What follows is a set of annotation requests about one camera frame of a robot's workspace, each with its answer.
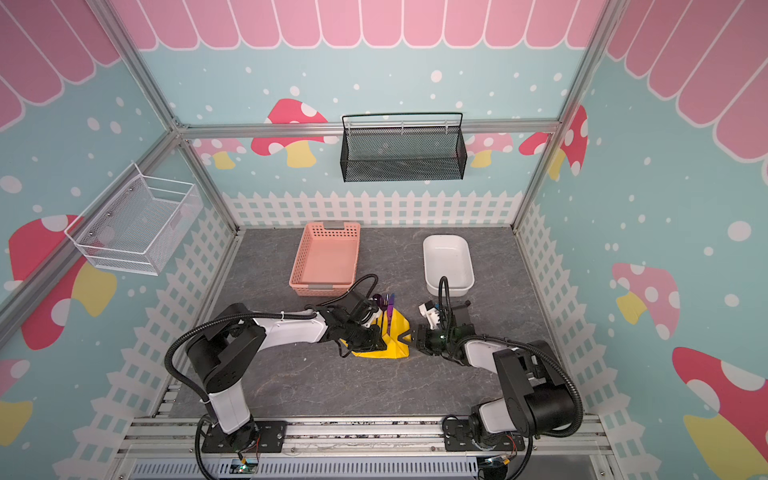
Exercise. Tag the white wire wall basket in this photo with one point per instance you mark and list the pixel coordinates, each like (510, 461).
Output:
(136, 227)

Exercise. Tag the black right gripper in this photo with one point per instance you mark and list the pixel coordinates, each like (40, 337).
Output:
(430, 339)

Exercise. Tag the white plastic tub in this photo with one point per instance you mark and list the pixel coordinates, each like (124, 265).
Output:
(449, 256)

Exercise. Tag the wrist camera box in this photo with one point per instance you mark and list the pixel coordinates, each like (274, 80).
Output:
(437, 319)
(361, 309)

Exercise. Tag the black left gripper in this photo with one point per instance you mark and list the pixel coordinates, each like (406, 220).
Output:
(371, 345)

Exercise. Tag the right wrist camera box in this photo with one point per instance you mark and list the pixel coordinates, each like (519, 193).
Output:
(437, 319)

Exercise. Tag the purple metal spoon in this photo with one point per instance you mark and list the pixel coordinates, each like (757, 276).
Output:
(378, 298)

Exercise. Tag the yellow paper napkin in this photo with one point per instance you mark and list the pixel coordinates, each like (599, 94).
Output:
(396, 349)

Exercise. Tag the pink perforated plastic basket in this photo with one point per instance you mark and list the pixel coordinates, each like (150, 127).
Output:
(326, 260)

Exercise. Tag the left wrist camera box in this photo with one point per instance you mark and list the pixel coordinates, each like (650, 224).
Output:
(361, 309)

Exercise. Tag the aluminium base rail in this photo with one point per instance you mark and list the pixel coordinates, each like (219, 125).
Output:
(410, 447)

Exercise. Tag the purple metal fork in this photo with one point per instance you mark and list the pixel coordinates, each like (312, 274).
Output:
(386, 303)

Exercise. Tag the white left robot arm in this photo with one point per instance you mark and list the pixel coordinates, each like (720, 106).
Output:
(212, 358)

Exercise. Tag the black mesh wall basket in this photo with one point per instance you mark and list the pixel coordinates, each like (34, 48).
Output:
(401, 147)

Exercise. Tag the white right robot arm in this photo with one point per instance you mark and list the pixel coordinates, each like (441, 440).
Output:
(539, 398)

